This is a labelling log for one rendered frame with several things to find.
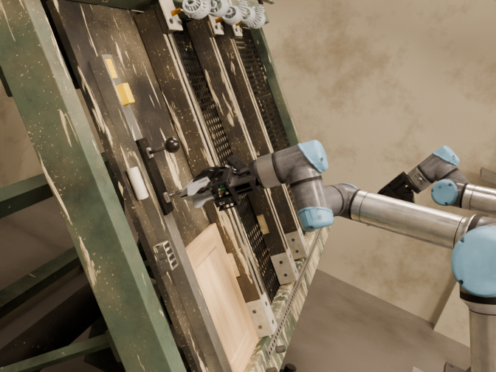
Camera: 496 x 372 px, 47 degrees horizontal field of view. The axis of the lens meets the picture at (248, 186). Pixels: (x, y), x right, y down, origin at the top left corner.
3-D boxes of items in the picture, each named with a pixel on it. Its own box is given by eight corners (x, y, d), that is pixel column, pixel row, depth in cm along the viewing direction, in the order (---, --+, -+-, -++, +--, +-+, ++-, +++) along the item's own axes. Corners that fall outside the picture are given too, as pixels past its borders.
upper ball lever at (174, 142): (142, 163, 144) (173, 153, 134) (136, 148, 143) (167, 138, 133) (154, 159, 146) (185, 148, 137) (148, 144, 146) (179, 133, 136)
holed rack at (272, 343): (268, 359, 180) (270, 359, 180) (265, 350, 179) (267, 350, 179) (327, 215, 336) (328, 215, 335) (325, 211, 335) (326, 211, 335)
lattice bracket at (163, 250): (162, 273, 143) (173, 270, 142) (152, 247, 142) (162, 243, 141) (168, 267, 147) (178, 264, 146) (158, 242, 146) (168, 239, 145)
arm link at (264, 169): (272, 146, 133) (285, 175, 136) (254, 153, 134) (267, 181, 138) (269, 162, 127) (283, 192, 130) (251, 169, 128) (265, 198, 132)
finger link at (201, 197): (176, 207, 136) (211, 196, 133) (181, 193, 141) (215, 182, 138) (182, 217, 138) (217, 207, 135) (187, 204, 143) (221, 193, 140)
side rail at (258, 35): (305, 218, 331) (322, 212, 327) (240, 32, 316) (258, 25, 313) (306, 214, 338) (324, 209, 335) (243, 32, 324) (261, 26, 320)
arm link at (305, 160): (325, 172, 124) (314, 134, 125) (278, 187, 127) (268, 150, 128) (332, 174, 131) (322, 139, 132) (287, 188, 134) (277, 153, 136)
